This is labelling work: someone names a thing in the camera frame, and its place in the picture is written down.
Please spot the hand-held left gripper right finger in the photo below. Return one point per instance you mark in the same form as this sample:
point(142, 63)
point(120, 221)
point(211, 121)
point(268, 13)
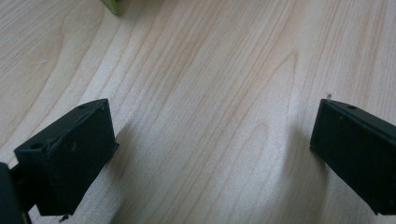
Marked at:
point(358, 152)

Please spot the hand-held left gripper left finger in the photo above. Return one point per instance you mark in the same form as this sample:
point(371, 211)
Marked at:
point(70, 161)

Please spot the green box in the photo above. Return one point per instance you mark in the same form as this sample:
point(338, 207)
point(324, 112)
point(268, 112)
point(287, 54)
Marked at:
point(112, 5)

